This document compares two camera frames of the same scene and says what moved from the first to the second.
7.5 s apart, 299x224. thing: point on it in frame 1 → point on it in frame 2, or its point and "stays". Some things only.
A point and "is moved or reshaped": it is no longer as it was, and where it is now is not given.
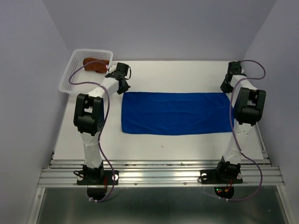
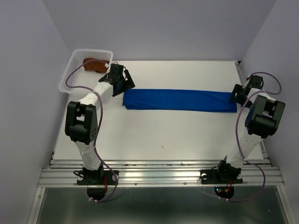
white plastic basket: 84,74 stays
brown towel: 98,66 stays
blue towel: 175,112 is moved or reshaped
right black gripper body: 225,87 → 241,100
